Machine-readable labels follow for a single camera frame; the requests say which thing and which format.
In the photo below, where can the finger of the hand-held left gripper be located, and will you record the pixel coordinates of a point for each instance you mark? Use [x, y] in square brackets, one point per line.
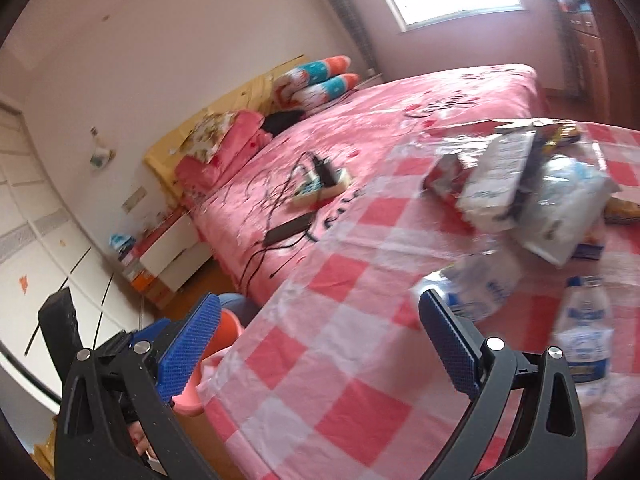
[152, 331]

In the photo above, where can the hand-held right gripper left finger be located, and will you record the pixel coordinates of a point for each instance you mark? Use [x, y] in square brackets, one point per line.
[192, 345]

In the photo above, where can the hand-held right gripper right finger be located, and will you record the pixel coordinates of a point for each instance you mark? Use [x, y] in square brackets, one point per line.
[450, 345]

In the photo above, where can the orange plastic stool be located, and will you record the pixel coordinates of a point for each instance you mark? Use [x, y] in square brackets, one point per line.
[231, 327]

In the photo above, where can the crushed clear plastic bottle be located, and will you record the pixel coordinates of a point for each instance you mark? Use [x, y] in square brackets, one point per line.
[475, 285]

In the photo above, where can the blue label plastic bottle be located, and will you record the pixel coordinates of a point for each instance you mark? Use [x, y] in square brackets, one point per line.
[585, 335]

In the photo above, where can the small blue packet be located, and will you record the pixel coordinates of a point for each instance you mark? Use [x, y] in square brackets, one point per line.
[587, 251]

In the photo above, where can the red snack bag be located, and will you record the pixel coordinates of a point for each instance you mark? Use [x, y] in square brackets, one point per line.
[445, 175]

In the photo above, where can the white tissue packet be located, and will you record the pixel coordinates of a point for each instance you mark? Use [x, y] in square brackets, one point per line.
[492, 180]

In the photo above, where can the small yellow packet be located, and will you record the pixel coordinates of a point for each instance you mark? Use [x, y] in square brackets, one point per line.
[622, 207]

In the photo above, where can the stack of boxes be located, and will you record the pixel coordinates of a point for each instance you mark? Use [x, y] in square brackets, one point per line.
[147, 285]

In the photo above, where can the grey blue round stool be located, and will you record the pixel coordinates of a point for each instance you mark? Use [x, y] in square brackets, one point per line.
[242, 307]

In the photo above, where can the white red nightstand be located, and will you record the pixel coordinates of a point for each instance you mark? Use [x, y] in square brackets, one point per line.
[170, 255]

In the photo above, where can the blue white small pack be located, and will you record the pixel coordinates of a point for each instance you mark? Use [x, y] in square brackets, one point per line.
[121, 244]

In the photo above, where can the white wardrobe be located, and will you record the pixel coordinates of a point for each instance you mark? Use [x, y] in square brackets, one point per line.
[35, 210]

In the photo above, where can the clear plastic table cover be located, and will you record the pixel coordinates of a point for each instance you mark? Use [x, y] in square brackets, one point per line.
[400, 240]

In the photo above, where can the black phone on bed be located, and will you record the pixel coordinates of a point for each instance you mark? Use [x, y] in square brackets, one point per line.
[289, 227]

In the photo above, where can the yellow wooden headboard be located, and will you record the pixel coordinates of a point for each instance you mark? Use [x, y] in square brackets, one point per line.
[170, 145]

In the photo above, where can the beige power strip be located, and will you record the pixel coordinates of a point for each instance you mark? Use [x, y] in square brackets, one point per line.
[320, 192]

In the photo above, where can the pink folded blanket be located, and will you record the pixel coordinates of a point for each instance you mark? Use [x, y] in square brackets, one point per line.
[235, 145]

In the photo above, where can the floral pillow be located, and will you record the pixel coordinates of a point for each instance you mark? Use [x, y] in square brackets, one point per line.
[207, 132]

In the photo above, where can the black charger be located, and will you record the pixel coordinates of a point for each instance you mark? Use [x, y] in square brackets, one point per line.
[326, 172]

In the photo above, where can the bed with pink sheet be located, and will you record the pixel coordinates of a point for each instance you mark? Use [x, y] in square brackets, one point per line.
[375, 125]

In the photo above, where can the black cloth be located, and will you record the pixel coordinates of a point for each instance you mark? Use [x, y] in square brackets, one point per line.
[282, 121]

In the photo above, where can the colourful rolled quilt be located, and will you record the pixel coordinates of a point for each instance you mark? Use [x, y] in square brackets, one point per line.
[325, 91]

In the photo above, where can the brown wooden dresser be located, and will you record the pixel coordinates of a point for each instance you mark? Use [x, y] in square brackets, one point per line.
[605, 60]

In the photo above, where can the wall socket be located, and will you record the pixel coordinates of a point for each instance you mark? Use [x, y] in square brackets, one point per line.
[135, 198]

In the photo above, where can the wall hanging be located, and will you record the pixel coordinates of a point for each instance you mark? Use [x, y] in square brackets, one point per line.
[100, 152]

